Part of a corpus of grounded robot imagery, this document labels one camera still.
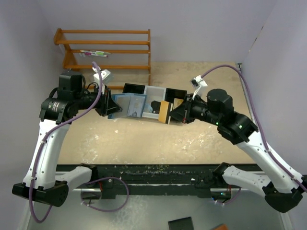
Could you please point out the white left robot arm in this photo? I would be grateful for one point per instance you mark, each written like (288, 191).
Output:
(56, 116)

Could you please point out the blue leather card holder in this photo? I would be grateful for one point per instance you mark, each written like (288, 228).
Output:
(132, 105)

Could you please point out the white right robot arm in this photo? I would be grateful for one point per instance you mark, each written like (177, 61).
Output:
(281, 186)

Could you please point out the orange wooden rack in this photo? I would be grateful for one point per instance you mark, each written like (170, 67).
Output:
(70, 61)

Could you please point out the three-compartment sorting tray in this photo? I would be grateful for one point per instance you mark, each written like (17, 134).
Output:
(154, 96)

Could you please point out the gold card with black stripe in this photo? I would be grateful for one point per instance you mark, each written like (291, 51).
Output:
(164, 113)

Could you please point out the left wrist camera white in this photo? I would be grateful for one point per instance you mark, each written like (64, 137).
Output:
(107, 77)

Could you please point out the gold credit card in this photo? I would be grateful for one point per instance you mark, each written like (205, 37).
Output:
(177, 102)

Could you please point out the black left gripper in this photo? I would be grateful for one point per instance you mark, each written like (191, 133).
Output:
(105, 104)

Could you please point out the black VIP credit card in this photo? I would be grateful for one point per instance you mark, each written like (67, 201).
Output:
(155, 105)

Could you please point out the coloured markers on rack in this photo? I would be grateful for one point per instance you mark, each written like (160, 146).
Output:
(88, 53)

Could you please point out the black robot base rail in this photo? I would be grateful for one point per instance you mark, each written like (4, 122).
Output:
(156, 180)

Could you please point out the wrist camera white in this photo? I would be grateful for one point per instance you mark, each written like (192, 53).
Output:
(199, 85)
(107, 77)

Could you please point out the orange card holder on floor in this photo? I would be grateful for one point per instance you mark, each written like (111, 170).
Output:
(220, 227)

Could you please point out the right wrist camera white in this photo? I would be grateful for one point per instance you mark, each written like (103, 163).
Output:
(199, 85)

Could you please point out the black card holder on floor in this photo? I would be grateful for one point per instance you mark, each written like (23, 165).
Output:
(181, 224)

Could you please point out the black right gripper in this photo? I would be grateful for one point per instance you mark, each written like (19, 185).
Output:
(187, 111)

